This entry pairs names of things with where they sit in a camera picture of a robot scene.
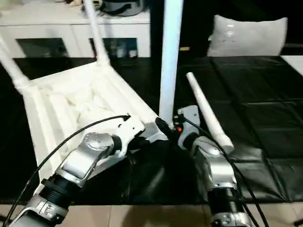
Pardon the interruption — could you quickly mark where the white plastic table leg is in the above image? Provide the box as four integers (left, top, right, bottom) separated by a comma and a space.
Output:
82, 0, 112, 68
186, 72, 235, 153
0, 37, 30, 92
159, 0, 184, 127

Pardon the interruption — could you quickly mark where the white plastic table top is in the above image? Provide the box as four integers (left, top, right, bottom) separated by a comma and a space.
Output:
14, 61, 170, 190

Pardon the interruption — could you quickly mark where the black work mat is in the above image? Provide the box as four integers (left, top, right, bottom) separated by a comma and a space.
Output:
0, 55, 303, 205

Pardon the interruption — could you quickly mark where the black box with gold label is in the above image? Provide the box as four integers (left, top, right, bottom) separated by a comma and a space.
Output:
149, 0, 216, 57

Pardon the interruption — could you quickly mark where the grey printed cushion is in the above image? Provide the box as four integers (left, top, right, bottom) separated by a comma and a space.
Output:
207, 14, 288, 57

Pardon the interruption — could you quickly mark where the flat white board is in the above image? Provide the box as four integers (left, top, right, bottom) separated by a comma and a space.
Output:
280, 55, 303, 76

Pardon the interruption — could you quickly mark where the white cabinet with glass doors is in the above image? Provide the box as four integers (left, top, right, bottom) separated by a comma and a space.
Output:
0, 0, 151, 59

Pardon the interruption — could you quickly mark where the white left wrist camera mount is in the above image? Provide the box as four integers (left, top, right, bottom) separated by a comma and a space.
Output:
111, 115, 145, 158

